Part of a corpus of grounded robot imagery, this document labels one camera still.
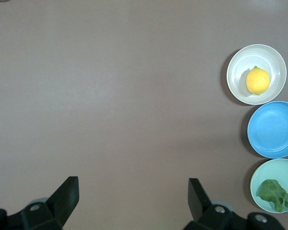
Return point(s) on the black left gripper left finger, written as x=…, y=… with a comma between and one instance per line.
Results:
x=64, y=198

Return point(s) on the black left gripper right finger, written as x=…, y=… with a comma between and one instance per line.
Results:
x=199, y=201

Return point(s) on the green lettuce leaf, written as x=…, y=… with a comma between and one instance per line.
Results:
x=272, y=194

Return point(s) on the yellow lemon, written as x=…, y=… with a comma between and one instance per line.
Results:
x=257, y=81

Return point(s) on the pale green round plate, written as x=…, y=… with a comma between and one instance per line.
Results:
x=273, y=170

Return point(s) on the blue round plate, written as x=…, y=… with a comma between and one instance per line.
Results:
x=273, y=129

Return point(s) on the beige round plate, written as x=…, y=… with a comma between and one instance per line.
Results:
x=240, y=60

